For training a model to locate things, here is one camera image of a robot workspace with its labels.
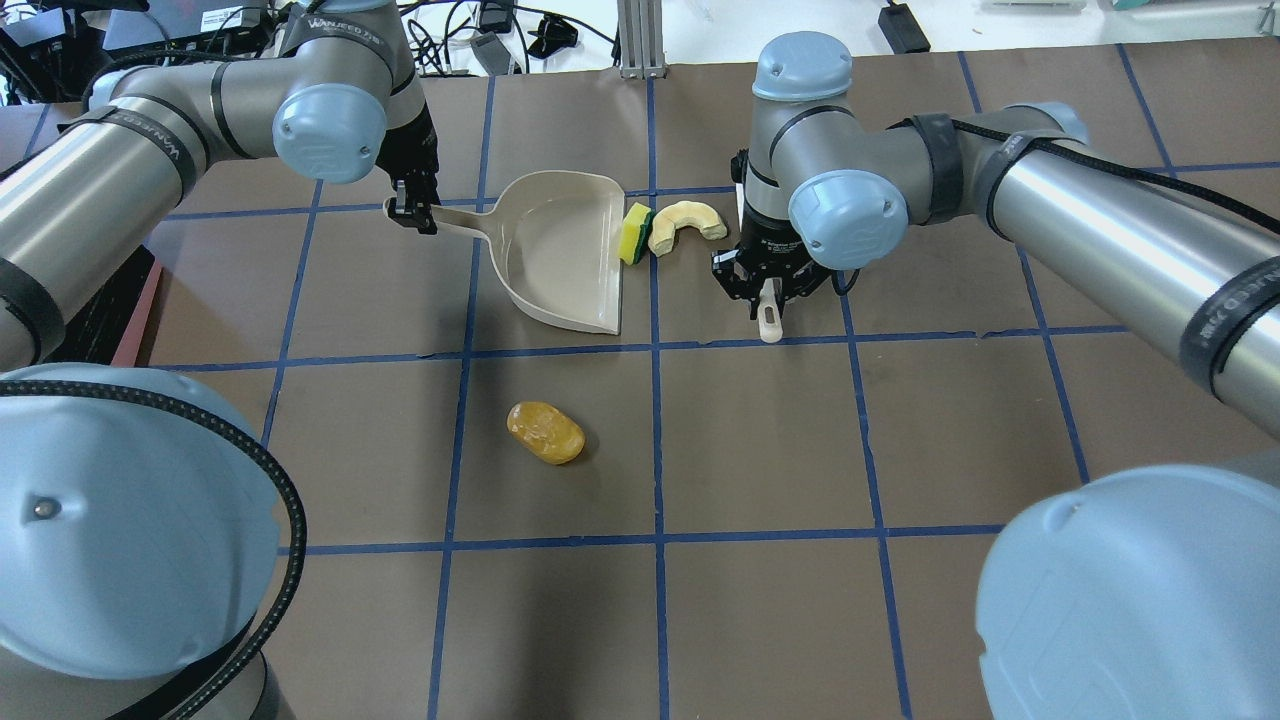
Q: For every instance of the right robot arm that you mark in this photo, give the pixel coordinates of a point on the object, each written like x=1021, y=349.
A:
x=1147, y=594

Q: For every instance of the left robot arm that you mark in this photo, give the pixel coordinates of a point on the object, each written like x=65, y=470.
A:
x=151, y=544

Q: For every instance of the aluminium frame post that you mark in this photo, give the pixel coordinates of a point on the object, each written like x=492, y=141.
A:
x=641, y=53

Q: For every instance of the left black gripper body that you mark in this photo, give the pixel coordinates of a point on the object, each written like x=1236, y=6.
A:
x=411, y=147

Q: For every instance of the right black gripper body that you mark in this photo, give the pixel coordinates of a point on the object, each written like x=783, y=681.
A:
x=764, y=252

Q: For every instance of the yellow potato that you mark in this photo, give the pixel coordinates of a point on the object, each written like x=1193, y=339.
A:
x=546, y=432

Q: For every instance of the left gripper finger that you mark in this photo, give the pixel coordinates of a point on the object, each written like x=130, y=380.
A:
x=402, y=210
x=425, y=221

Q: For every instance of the beige hand brush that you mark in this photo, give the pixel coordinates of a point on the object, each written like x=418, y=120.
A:
x=768, y=320

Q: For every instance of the yellow green sponge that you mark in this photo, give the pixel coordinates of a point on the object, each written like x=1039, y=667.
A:
x=635, y=231

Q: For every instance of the bin with black bag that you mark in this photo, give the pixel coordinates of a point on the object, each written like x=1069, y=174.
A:
x=111, y=327

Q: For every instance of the pale melon slice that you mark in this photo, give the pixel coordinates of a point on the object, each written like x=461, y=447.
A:
x=684, y=214

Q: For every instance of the beige plastic dustpan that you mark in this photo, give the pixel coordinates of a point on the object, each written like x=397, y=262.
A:
x=553, y=238

